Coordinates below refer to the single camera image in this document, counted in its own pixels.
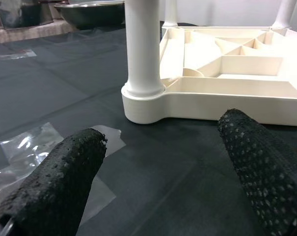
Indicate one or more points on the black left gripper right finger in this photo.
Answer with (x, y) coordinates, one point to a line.
(263, 167)

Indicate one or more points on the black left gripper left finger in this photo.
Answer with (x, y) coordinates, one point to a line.
(55, 182)

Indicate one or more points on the white plastic table leg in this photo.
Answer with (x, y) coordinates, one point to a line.
(170, 12)
(284, 12)
(143, 49)

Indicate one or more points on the clear tape patch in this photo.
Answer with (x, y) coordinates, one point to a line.
(28, 152)

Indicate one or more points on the white ribbed plastic tabletop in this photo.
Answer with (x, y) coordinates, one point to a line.
(212, 98)

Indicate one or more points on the black tablecloth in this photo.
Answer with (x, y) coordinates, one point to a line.
(150, 172)

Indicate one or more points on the clear plastic bag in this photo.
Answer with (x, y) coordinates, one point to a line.
(13, 54)

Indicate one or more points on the floral cloth covered stand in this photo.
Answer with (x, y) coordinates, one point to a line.
(28, 31)

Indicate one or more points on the black bag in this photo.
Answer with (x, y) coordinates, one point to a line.
(28, 16)

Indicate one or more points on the black wok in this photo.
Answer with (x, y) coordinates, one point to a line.
(89, 13)

